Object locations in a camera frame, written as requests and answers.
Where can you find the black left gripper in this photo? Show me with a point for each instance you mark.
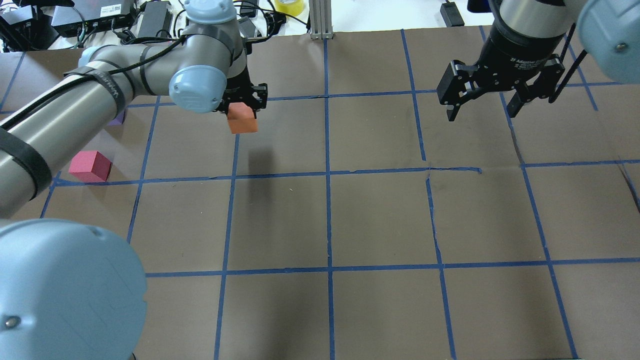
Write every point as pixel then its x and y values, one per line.
pixel 239 83

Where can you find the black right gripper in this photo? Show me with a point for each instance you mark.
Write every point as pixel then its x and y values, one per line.
pixel 517 52

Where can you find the orange foam cube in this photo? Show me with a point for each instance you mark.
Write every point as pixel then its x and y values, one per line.
pixel 241 119

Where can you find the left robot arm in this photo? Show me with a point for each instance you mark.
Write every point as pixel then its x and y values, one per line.
pixel 72 291

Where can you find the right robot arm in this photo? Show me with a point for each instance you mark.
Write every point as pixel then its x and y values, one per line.
pixel 606 30

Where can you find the yellow tape roll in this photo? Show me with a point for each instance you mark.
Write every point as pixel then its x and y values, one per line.
pixel 289 7

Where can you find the black power adapter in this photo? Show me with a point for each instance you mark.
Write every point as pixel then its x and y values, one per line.
pixel 451 15

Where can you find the grey power brick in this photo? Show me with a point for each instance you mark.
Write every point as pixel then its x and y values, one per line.
pixel 155 20

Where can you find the purple foam cube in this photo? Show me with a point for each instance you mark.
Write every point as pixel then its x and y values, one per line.
pixel 119 119

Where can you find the pink foam cube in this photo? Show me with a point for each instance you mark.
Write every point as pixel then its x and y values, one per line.
pixel 90 166

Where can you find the aluminium frame post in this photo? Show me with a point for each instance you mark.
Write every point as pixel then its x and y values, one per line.
pixel 320 20

